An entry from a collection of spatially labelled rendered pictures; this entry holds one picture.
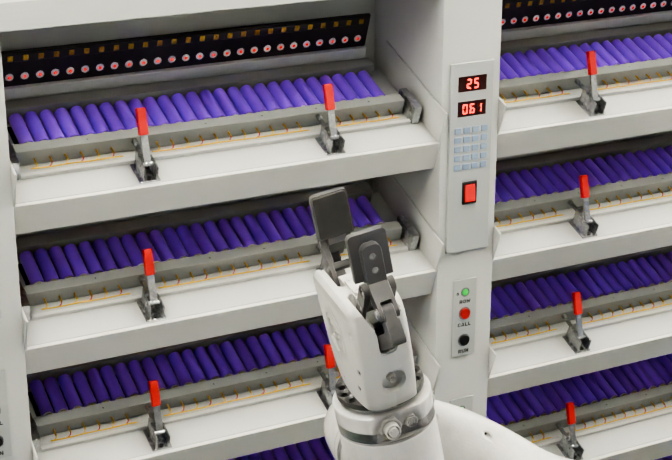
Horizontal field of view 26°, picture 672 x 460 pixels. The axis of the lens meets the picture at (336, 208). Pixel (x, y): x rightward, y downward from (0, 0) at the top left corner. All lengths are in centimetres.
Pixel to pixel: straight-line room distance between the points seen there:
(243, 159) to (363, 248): 84
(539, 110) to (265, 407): 59
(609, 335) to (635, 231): 19
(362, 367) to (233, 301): 85
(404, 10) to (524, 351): 58
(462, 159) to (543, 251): 23
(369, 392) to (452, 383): 103
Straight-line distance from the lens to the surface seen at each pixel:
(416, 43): 208
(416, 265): 211
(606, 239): 227
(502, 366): 226
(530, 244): 221
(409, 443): 122
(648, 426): 253
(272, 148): 197
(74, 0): 179
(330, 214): 120
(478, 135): 207
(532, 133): 213
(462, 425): 136
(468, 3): 202
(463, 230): 211
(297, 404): 212
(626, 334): 240
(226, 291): 201
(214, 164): 193
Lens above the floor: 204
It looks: 20 degrees down
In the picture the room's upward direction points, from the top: straight up
